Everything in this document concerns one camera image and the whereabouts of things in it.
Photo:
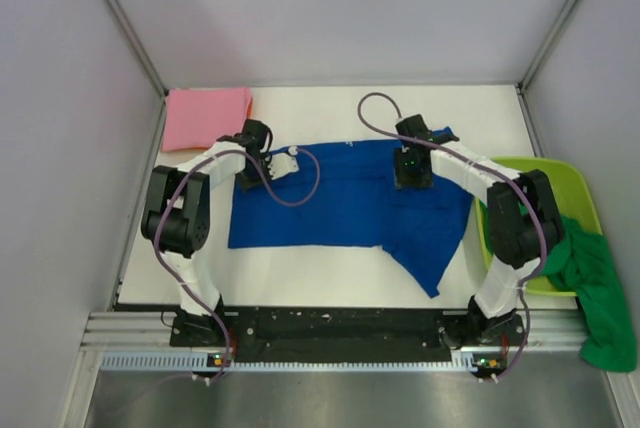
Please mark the lime green plastic basket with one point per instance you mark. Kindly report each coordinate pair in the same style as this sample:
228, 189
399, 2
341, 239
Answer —
572, 197

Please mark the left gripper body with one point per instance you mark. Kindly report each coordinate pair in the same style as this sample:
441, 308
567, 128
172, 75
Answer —
247, 178

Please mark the grey slotted cable duct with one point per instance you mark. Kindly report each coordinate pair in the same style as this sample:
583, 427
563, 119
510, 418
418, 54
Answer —
211, 363

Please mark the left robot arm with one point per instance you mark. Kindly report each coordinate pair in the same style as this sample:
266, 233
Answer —
176, 215

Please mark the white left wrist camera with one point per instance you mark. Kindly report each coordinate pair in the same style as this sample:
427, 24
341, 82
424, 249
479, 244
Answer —
282, 164

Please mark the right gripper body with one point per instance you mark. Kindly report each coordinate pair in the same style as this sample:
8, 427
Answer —
405, 174

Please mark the blue t shirt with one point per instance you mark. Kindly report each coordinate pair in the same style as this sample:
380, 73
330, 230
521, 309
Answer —
344, 195

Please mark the aluminium front rail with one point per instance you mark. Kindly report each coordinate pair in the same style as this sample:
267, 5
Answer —
550, 331

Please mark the green t shirt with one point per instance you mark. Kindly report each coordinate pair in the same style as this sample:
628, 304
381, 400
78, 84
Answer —
583, 264

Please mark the aluminium enclosure frame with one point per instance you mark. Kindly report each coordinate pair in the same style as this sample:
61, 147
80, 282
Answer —
548, 44
135, 45

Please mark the aluminium enclosure frame right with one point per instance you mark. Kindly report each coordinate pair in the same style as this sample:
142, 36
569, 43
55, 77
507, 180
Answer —
548, 44

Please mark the aluminium enclosure frame left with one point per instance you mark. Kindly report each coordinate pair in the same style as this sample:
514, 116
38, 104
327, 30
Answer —
135, 45

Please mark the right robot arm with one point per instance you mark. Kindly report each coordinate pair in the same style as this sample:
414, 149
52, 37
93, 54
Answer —
523, 218

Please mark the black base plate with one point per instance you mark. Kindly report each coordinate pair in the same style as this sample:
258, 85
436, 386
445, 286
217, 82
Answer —
269, 327

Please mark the pink folded t shirt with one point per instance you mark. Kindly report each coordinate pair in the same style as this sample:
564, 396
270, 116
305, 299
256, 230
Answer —
180, 106

